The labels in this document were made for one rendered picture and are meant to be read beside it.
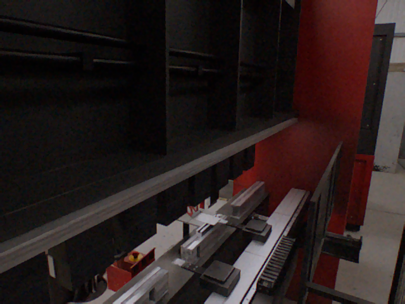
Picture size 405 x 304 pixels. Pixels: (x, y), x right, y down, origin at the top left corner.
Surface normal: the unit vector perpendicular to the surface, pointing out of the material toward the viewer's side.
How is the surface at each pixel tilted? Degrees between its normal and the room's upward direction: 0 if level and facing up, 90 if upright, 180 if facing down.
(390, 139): 90
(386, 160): 90
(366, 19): 90
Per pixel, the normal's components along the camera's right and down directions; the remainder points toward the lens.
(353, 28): -0.50, 0.20
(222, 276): 0.02, -0.97
